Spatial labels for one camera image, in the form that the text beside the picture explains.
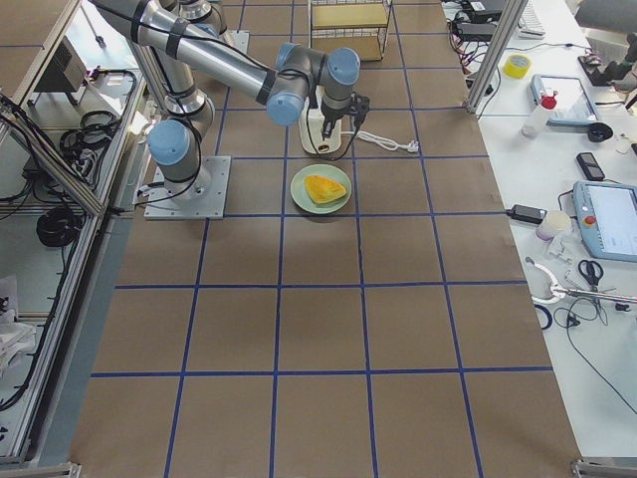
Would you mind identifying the grey control box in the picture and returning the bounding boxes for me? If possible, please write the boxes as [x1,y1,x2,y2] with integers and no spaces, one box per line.
[34,36,87,106]

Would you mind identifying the black power adapter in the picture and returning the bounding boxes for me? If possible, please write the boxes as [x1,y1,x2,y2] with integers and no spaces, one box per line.
[506,204,546,224]

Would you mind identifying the white two-slot toaster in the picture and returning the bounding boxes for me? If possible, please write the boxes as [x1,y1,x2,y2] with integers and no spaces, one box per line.
[299,106,342,155]

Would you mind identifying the wire and wood shelf rack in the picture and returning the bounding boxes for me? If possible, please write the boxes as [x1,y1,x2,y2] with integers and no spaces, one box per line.
[308,0,393,63]

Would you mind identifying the far blue teach pendant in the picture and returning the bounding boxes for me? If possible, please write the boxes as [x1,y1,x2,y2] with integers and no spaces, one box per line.
[531,74,599,127]

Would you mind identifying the yellow tape roll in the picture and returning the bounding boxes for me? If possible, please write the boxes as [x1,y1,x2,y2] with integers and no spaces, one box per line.
[503,54,531,80]

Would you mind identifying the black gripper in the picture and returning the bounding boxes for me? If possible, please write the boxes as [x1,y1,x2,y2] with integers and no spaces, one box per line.
[320,92,370,139]

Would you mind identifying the white round container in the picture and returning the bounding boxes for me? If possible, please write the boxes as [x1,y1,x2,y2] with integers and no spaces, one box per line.
[535,210,572,241]

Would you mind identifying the aluminium frame post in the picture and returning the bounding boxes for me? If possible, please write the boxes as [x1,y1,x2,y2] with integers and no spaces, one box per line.
[465,0,528,114]

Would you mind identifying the pale green round plate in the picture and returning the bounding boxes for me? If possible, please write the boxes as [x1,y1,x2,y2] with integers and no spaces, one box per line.
[290,164,351,214]

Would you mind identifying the blue teach pendant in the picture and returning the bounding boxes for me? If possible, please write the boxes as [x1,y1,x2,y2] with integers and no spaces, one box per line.
[531,74,599,127]
[572,180,636,263]

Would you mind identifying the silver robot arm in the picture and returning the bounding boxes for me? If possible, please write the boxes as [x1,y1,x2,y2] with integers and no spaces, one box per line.
[95,1,369,205]
[159,0,228,38]

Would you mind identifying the black scissors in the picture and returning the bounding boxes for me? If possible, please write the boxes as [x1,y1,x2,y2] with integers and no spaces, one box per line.
[577,259,604,292]

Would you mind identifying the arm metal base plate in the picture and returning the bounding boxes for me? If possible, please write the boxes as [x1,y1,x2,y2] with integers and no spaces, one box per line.
[223,29,250,55]
[143,155,232,220]

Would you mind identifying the near blue teach pendant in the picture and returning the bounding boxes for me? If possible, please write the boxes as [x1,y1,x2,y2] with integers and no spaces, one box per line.
[572,180,636,263]

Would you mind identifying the red-capped squeeze bottle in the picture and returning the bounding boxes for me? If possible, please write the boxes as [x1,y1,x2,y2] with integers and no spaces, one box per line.
[521,93,556,138]

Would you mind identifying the golden triangular bread pastry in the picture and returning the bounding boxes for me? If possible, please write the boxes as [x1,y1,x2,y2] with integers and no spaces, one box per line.
[304,175,347,205]

